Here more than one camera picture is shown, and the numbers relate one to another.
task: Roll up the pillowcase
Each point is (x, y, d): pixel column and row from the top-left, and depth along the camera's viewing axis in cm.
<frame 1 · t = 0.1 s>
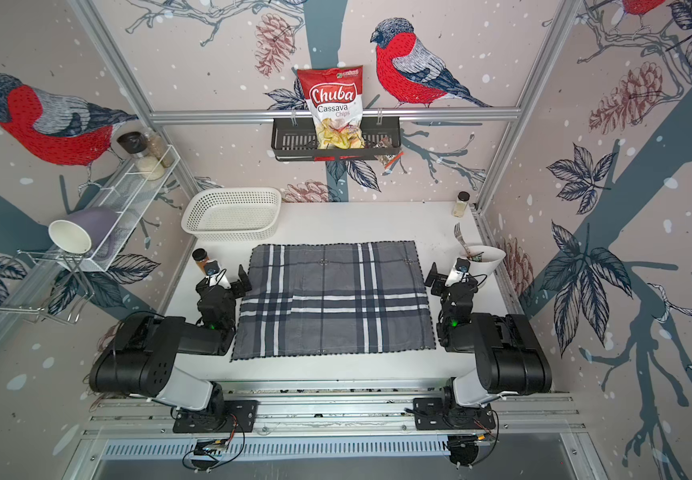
left hand: (229, 263, 90), fingers open
right hand: (448, 263, 91), fingers open
grey plaid pillowcase: (358, 298, 97), on the table
white plastic basket: (226, 214, 123), on the table
brown spice jar: (200, 255, 97), point 9 cm above the table
white utensil cup: (483, 261, 94), point 10 cm above the table
small glass spice bottle: (460, 205, 117), point 6 cm above the table
metal spoon in cup: (459, 236, 97), point 13 cm above the table

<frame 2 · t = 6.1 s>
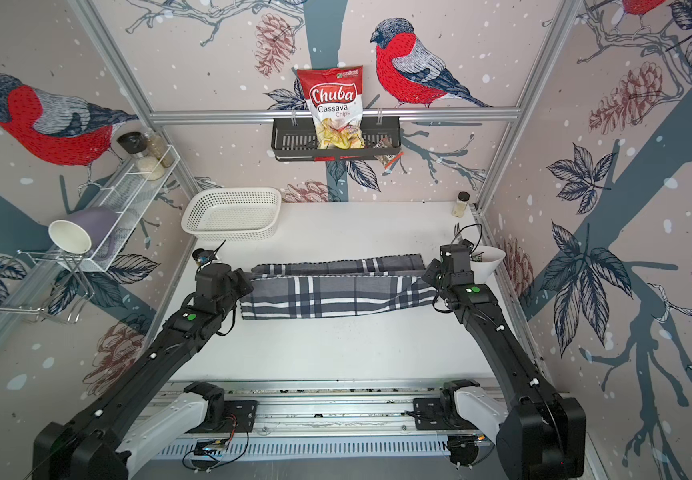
left hand: (248, 265, 82), fingers closed
right hand: (431, 264, 84), fingers closed
grey plaid pillowcase: (362, 286, 90), point 9 cm above the table
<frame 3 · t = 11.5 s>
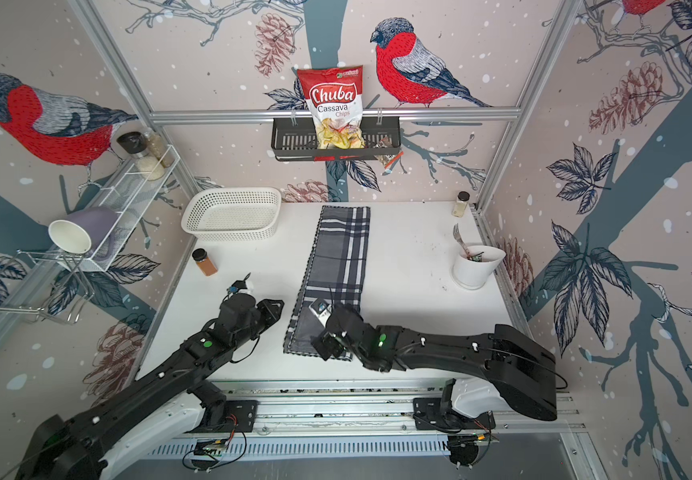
left hand: (288, 298, 82), fingers open
right hand: (324, 323, 79), fingers open
grey plaid pillowcase: (336, 272, 103), on the table
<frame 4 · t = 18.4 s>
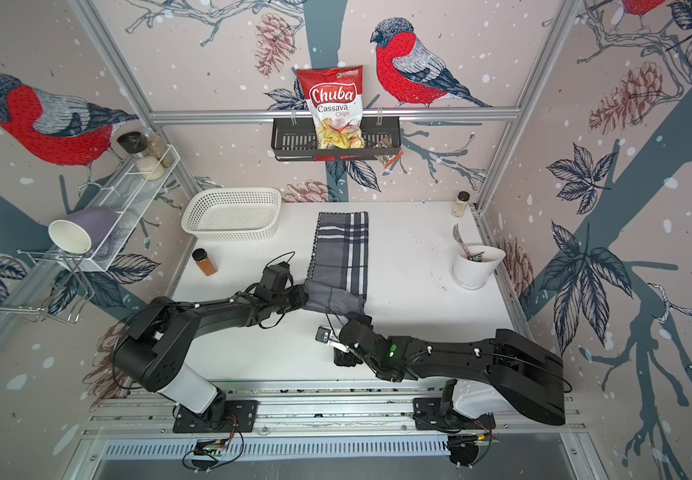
left hand: (314, 290, 93), fingers closed
right hand: (342, 325, 82), fingers open
grey plaid pillowcase: (337, 282, 101), on the table
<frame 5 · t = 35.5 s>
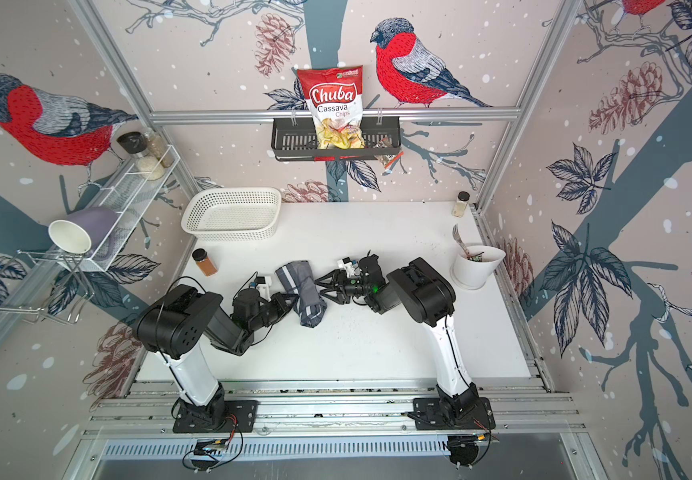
left hand: (303, 292, 93), fingers closed
right hand: (320, 288, 93), fingers open
grey plaid pillowcase: (309, 302, 90), point 6 cm above the table
